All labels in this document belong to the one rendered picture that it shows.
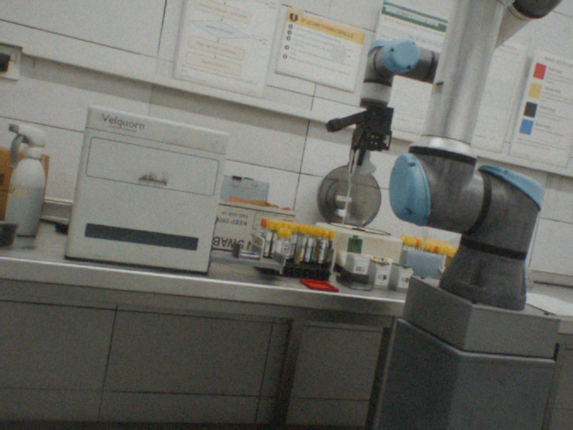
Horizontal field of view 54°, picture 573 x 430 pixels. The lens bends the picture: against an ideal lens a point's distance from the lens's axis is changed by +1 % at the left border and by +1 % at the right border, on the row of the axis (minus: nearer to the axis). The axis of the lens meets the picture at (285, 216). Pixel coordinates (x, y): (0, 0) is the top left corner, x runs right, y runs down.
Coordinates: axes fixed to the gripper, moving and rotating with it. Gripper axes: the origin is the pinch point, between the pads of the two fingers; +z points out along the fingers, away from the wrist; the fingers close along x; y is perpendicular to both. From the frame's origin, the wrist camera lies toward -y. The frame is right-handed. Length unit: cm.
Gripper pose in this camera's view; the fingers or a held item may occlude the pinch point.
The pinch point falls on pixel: (351, 179)
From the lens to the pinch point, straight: 146.1
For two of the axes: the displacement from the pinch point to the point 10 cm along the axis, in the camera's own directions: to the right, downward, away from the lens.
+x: -1.9, -0.9, 9.8
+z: -1.8, 9.8, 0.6
